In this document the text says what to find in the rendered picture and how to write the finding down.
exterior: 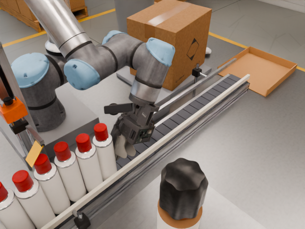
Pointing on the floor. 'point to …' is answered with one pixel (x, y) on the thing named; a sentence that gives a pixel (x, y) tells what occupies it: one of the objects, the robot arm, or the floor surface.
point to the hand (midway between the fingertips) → (115, 155)
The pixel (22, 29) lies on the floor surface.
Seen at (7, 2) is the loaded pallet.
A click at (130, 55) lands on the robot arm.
